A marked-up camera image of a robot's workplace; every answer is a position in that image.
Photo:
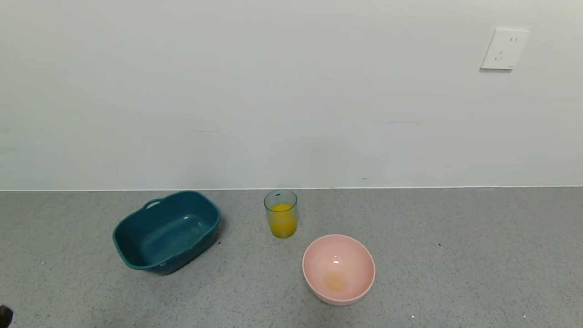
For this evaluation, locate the teal plastic basin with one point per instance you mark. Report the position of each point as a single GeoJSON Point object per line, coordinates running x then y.
{"type": "Point", "coordinates": [169, 231]}

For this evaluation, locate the ribbed clear glass cup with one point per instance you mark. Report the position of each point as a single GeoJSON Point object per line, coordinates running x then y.
{"type": "Point", "coordinates": [282, 223]}

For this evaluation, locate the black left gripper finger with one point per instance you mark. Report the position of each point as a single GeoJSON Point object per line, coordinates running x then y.
{"type": "Point", "coordinates": [4, 315]}

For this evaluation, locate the white wall socket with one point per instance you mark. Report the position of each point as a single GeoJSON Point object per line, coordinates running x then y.
{"type": "Point", "coordinates": [504, 49]}

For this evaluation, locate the pink bowl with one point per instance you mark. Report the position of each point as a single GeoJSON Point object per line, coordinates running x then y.
{"type": "Point", "coordinates": [339, 269]}

